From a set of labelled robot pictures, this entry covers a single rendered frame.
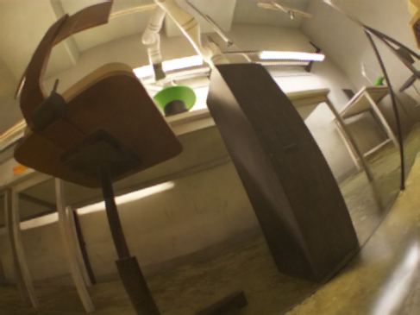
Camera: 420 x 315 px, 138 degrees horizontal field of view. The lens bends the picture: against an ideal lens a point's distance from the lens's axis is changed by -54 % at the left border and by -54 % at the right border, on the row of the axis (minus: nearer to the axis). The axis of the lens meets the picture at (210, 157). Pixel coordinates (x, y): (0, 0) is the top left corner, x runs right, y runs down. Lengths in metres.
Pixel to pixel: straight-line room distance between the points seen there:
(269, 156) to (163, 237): 1.44
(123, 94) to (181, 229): 1.56
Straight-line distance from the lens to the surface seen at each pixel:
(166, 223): 1.77
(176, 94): 1.04
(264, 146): 0.53
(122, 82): 0.30
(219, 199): 1.80
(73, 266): 1.09
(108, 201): 0.41
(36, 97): 0.35
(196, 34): 0.97
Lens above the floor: 0.32
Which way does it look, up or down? 20 degrees up
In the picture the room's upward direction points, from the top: 22 degrees counter-clockwise
